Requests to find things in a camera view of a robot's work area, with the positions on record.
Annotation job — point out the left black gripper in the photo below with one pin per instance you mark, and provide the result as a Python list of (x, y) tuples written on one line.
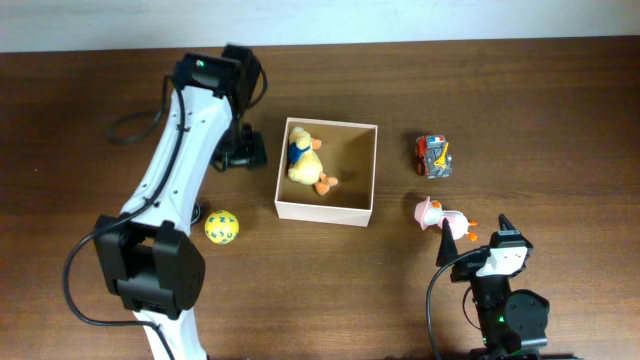
[(253, 154)]

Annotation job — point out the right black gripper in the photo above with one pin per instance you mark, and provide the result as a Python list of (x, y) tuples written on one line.
[(473, 269)]

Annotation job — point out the yellow plush duck blue scarf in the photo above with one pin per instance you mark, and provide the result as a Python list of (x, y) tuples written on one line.
[(304, 165)]

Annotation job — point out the black round cap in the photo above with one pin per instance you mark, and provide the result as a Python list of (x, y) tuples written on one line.
[(196, 214)]

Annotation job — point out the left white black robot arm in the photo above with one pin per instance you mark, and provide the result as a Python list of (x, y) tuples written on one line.
[(146, 255)]

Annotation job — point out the white duck toy pink hat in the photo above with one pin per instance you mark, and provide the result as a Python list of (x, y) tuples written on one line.
[(430, 213)]

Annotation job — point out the yellow ball with letters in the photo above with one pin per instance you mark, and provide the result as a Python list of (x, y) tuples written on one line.
[(221, 227)]

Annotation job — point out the red grey toy truck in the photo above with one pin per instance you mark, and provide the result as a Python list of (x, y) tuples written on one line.
[(432, 156)]

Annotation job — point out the pink cardboard box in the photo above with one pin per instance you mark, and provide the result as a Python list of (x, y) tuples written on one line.
[(348, 152)]

